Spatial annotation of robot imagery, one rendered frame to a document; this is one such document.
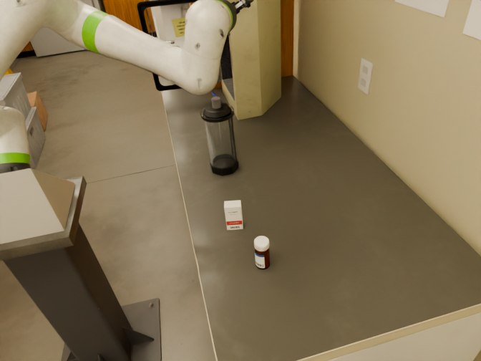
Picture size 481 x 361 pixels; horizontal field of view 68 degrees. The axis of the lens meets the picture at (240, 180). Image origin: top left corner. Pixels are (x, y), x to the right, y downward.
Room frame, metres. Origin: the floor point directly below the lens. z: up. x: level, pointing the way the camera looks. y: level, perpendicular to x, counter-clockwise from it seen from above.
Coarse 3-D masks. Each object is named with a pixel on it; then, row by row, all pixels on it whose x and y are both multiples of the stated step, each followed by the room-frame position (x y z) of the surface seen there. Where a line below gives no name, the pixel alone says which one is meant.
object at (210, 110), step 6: (216, 102) 1.03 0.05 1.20; (222, 102) 1.07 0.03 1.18; (210, 108) 1.04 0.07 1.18; (216, 108) 1.03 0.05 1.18; (222, 108) 1.03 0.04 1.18; (228, 108) 1.03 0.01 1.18; (204, 114) 1.03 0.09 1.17; (210, 114) 1.01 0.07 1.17; (216, 114) 1.01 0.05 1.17; (222, 114) 1.01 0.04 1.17
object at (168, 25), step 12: (144, 12) 1.67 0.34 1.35; (156, 12) 1.67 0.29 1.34; (168, 12) 1.67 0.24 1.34; (180, 12) 1.68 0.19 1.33; (156, 24) 1.67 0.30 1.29; (168, 24) 1.67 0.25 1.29; (180, 24) 1.68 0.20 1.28; (156, 36) 1.67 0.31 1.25; (168, 36) 1.67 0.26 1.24; (180, 36) 1.68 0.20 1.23; (168, 84) 1.67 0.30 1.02
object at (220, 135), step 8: (200, 112) 1.04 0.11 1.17; (232, 112) 1.02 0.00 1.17; (224, 120) 1.00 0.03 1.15; (208, 128) 1.01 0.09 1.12; (216, 128) 1.00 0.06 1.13; (224, 128) 1.00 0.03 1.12; (232, 128) 1.03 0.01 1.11; (208, 136) 1.02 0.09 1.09; (216, 136) 1.00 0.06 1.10; (224, 136) 1.00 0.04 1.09; (232, 136) 1.02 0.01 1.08; (208, 144) 1.03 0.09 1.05; (216, 144) 1.00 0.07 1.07; (224, 144) 1.00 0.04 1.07; (232, 144) 1.02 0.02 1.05; (216, 152) 1.00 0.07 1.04; (224, 152) 1.00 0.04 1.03; (232, 152) 1.02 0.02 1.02; (216, 160) 1.01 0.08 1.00; (224, 160) 1.00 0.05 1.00; (232, 160) 1.01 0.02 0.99
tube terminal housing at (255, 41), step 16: (256, 0) 1.41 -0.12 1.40; (272, 0) 1.51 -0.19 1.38; (240, 16) 1.40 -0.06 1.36; (256, 16) 1.41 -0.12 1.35; (272, 16) 1.51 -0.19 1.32; (240, 32) 1.40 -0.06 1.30; (256, 32) 1.41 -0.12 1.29; (272, 32) 1.51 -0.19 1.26; (240, 48) 1.39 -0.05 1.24; (256, 48) 1.41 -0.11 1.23; (272, 48) 1.50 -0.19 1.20; (240, 64) 1.39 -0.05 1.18; (256, 64) 1.41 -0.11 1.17; (272, 64) 1.50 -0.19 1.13; (240, 80) 1.39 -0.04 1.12; (256, 80) 1.41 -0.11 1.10; (272, 80) 1.50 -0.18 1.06; (240, 96) 1.39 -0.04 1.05; (256, 96) 1.40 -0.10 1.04; (272, 96) 1.50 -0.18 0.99; (240, 112) 1.39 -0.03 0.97; (256, 112) 1.40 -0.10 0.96
